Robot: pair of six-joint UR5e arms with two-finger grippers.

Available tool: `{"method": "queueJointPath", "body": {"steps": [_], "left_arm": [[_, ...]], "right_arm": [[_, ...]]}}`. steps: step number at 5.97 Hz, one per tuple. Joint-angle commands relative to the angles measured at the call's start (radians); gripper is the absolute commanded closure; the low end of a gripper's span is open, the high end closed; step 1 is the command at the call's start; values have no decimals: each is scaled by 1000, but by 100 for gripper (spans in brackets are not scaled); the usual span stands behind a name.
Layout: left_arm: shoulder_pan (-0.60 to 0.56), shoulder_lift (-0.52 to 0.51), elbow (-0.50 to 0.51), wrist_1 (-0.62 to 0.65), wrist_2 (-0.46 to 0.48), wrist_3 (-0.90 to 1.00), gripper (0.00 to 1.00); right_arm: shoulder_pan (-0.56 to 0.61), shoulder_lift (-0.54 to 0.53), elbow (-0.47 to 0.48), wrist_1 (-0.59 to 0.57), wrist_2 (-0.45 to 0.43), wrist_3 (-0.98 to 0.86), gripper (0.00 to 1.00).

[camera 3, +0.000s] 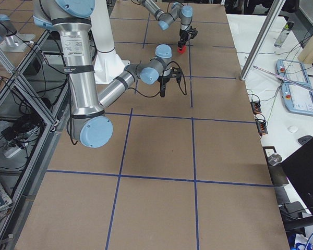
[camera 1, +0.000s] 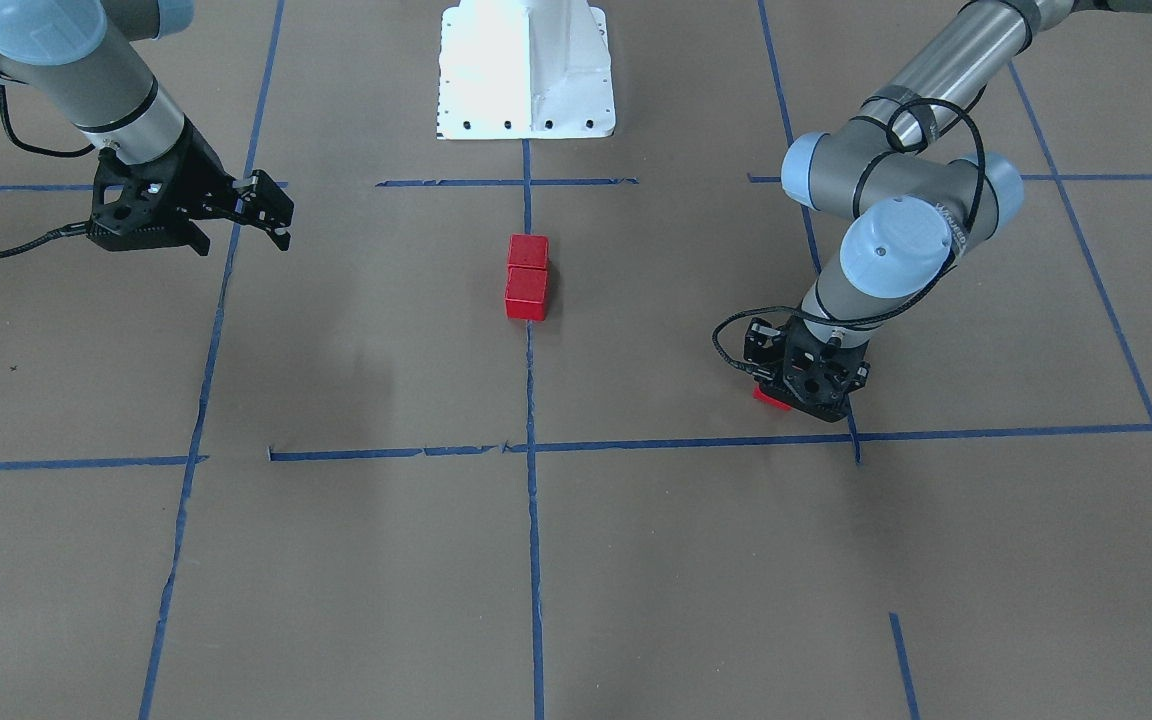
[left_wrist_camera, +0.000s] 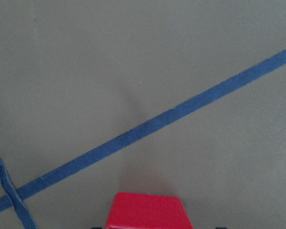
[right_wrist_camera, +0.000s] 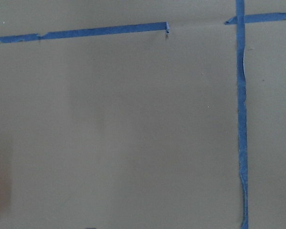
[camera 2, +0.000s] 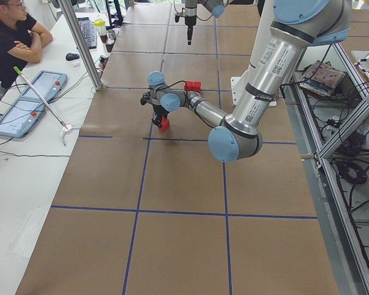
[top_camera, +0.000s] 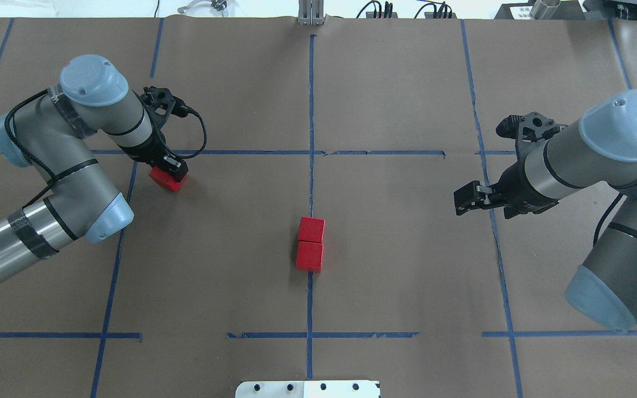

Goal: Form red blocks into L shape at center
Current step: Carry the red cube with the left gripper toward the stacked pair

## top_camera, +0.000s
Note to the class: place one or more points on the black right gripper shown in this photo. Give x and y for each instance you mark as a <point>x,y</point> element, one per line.
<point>519,192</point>

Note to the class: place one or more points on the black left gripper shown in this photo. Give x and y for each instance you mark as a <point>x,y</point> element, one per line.
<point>149,151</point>

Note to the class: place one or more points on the red block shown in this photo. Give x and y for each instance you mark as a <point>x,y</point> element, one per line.
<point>311,230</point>
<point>166,180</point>

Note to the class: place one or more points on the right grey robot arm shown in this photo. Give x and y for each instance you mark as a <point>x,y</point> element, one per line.
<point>554,161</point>

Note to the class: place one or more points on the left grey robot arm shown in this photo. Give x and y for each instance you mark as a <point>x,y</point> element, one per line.
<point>48,131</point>

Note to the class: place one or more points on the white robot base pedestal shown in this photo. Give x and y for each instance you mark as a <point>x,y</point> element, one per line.
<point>309,388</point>

